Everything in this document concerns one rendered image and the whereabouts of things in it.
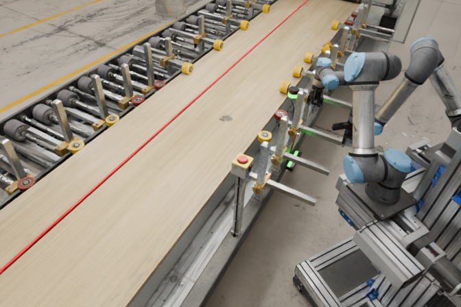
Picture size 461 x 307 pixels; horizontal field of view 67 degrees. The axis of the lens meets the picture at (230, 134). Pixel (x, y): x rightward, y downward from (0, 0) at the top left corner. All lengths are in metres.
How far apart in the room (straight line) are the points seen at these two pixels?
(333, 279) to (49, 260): 1.59
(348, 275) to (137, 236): 1.37
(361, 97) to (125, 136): 1.30
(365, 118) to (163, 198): 0.99
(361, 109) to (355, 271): 1.25
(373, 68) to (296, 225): 1.62
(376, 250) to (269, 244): 1.17
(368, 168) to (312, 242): 1.33
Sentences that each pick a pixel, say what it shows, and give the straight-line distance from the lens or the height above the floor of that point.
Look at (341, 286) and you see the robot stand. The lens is 2.40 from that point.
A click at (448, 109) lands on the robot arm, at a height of 1.25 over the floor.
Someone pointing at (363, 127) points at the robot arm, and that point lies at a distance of 1.52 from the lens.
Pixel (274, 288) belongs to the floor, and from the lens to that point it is 2.53.
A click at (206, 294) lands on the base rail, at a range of 1.71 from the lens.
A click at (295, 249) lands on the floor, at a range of 2.70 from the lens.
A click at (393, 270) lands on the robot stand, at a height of 0.95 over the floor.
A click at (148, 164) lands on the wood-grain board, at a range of 1.92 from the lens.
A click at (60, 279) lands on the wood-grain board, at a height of 0.90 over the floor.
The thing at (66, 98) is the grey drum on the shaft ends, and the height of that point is 0.84.
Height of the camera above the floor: 2.25
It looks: 40 degrees down
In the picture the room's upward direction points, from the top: 3 degrees clockwise
